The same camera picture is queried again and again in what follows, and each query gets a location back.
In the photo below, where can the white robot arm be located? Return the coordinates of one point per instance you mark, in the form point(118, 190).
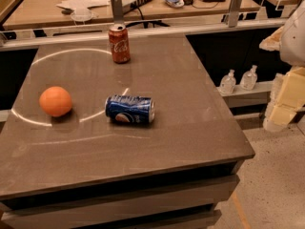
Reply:
point(289, 39)

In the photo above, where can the blue pepsi can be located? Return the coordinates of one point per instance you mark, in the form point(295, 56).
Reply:
point(130, 109)

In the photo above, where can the orange fruit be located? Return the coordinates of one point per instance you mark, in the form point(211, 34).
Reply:
point(55, 101)

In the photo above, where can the grey metal post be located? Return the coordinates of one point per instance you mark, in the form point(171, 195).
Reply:
point(233, 15)
point(117, 11)

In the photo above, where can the grey metal post right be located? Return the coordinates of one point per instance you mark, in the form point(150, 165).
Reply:
point(233, 15)

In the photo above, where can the grey metal post left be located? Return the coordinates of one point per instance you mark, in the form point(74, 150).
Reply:
point(117, 11)

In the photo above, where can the wooden desk in background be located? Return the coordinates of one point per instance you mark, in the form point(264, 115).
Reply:
point(34, 14)

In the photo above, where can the red coca-cola can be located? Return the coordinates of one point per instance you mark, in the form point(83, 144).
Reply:
point(119, 42)

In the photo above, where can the blue white object on desk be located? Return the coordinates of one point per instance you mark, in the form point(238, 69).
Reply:
point(175, 3)

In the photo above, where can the white papers on desk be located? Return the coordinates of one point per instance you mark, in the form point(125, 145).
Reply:
point(74, 4)

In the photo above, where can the grey cabinet drawer unit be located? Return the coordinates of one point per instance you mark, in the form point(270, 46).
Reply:
point(183, 203)

